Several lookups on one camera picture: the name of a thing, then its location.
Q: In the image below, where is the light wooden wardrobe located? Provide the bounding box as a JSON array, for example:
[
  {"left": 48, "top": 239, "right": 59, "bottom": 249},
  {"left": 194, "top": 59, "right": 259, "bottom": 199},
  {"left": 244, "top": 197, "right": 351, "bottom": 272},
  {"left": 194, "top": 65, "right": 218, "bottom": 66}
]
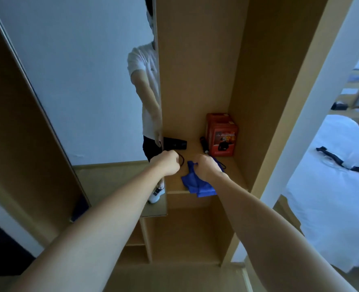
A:
[{"left": 0, "top": 0, "right": 359, "bottom": 266}]

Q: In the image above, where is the small black strap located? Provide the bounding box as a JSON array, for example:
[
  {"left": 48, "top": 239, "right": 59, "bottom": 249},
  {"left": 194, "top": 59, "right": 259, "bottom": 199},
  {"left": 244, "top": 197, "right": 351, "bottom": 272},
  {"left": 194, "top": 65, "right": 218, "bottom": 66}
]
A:
[{"left": 315, "top": 146, "right": 359, "bottom": 177}]

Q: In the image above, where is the person's right hand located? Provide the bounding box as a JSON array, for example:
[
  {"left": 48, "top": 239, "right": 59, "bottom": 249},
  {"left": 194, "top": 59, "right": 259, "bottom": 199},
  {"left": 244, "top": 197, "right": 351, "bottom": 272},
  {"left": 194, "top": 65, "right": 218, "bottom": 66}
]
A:
[{"left": 193, "top": 154, "right": 230, "bottom": 183}]

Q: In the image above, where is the tall mirror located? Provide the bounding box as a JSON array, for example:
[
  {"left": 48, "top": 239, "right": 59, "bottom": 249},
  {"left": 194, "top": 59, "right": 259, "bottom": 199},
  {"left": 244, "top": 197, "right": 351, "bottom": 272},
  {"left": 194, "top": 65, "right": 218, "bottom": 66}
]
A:
[{"left": 0, "top": 0, "right": 168, "bottom": 218}]

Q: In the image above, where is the person's right forearm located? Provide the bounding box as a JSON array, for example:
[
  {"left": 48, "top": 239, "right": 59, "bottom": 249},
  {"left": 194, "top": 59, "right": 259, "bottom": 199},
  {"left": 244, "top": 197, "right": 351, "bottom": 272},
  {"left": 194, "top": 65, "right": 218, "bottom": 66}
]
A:
[{"left": 214, "top": 176, "right": 356, "bottom": 292}]

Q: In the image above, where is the black framed glass door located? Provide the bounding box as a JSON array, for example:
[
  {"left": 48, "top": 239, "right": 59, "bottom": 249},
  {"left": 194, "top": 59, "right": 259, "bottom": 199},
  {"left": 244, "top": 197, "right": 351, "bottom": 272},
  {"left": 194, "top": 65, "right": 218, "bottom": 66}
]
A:
[{"left": 0, "top": 214, "right": 36, "bottom": 277}]

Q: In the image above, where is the person's left forearm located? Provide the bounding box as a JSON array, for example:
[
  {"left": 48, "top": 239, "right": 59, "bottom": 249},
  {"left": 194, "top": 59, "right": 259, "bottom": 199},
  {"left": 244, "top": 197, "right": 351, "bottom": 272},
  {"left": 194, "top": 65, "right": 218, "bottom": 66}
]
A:
[{"left": 8, "top": 164, "right": 168, "bottom": 292}]

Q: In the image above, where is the blue microfibre cloth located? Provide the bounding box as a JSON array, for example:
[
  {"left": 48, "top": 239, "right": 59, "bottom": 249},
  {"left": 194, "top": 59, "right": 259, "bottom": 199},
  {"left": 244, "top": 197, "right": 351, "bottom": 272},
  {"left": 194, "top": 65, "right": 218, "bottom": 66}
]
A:
[{"left": 181, "top": 158, "right": 226, "bottom": 198}]

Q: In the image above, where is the white bed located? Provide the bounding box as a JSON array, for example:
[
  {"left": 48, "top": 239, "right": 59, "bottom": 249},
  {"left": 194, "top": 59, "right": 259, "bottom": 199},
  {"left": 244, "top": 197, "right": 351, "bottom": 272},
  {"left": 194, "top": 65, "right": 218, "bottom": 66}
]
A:
[{"left": 281, "top": 114, "right": 359, "bottom": 273}]

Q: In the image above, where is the person's left hand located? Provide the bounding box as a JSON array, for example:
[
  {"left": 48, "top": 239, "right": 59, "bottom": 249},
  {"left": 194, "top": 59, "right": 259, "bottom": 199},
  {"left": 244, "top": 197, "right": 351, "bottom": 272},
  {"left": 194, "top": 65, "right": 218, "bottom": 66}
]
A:
[{"left": 149, "top": 150, "right": 181, "bottom": 177}]

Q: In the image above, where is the black hair dryer with cable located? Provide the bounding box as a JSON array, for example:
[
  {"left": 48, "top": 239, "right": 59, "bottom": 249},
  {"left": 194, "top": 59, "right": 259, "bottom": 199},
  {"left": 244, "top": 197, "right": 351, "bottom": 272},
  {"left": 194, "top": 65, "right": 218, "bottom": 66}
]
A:
[{"left": 163, "top": 136, "right": 188, "bottom": 167}]

